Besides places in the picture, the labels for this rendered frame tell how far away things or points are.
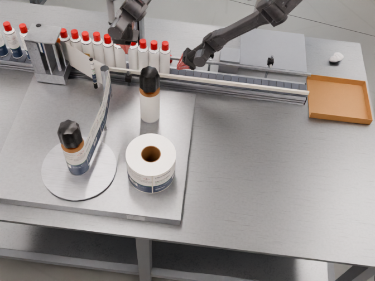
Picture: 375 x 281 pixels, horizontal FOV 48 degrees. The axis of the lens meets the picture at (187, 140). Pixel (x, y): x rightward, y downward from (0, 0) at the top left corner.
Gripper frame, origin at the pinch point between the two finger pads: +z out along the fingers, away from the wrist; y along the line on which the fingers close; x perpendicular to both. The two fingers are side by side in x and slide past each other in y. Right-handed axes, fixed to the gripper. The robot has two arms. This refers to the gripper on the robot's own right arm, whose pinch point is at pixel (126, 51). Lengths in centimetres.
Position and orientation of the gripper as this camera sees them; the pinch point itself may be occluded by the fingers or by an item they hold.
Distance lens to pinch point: 181.9
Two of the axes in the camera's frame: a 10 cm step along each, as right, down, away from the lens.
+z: -0.6, 5.8, 8.1
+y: 9.9, 1.1, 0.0
